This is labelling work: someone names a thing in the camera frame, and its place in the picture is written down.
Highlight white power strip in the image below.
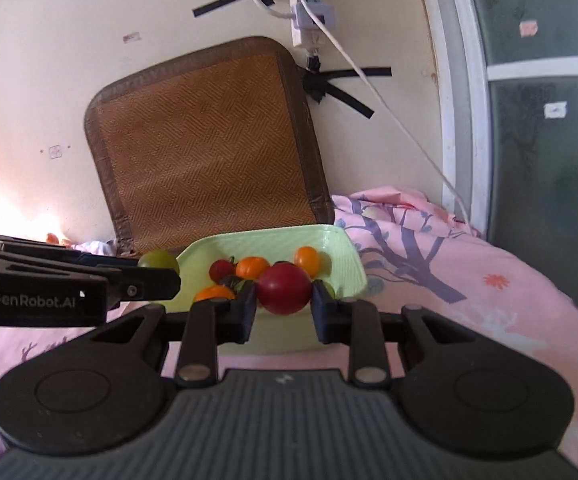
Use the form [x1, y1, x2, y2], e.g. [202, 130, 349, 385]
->
[289, 0, 337, 48]

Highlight light green plastic basket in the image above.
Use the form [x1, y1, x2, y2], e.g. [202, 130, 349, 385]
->
[161, 224, 369, 356]

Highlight small orange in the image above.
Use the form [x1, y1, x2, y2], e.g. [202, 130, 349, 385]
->
[193, 285, 236, 303]
[294, 246, 321, 277]
[235, 256, 271, 281]

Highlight long white cable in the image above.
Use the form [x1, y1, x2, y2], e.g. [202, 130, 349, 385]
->
[289, 0, 470, 226]

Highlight brown woven mat cushion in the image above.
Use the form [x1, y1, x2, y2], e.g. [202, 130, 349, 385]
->
[84, 36, 336, 258]

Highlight crossed black tape strips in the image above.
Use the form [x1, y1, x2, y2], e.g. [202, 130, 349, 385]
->
[301, 66, 393, 120]

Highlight white frame glass door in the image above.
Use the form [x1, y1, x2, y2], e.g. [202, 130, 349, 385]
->
[414, 0, 578, 321]

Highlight pink printed bedsheet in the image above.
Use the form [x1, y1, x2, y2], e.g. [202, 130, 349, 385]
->
[0, 187, 578, 480]

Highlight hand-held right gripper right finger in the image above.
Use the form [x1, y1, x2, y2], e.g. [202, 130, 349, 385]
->
[310, 285, 470, 388]

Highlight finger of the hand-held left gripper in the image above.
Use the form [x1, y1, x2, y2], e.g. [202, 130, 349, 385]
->
[69, 265, 181, 312]
[0, 231, 142, 268]

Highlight long black tape strip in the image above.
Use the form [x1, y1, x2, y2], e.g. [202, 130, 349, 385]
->
[192, 0, 276, 18]

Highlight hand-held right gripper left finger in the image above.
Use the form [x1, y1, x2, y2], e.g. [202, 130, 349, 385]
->
[89, 285, 259, 388]

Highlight large red tomato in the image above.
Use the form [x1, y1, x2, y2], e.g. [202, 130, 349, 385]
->
[255, 263, 312, 316]

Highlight small red tomato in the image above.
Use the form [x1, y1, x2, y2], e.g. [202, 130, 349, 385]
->
[209, 258, 236, 283]

